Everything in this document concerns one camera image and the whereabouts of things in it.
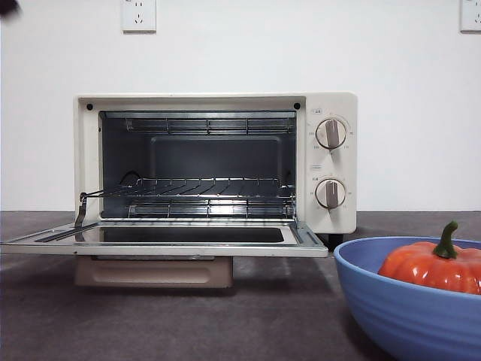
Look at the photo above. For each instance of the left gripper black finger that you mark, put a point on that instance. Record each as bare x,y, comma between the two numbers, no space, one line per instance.
8,5

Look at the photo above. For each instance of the orange pumpkin with green stem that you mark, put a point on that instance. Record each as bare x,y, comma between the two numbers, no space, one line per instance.
413,267

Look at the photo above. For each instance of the blue ribbed bowl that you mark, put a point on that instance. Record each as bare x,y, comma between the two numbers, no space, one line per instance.
406,323

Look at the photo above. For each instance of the metal door hinge link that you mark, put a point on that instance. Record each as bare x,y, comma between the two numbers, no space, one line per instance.
81,210

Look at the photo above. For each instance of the cream Toshiba toaster oven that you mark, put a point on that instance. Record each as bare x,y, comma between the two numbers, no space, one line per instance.
330,101

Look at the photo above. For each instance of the temperature knob with grey grip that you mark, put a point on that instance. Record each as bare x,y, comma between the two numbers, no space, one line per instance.
330,134

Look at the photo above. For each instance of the timer knob with grey grip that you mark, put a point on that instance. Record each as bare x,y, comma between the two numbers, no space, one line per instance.
330,193

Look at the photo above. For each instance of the white wall socket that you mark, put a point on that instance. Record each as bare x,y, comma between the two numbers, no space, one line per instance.
138,19
471,17

